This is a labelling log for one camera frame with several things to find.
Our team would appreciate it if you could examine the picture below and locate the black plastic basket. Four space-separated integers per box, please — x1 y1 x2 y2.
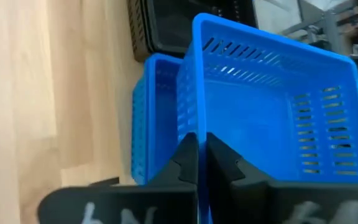
144 0 257 54
127 0 258 63

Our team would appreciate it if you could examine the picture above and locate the grey metal rack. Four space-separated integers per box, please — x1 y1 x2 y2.
277 0 358 57

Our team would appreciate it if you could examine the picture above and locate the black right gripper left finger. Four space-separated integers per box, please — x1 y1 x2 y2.
37 131 199 224

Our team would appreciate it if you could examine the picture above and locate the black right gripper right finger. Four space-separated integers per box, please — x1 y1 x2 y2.
206 131 358 224

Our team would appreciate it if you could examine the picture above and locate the blue plastic basket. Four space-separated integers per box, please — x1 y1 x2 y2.
176 12 358 224
131 52 185 186

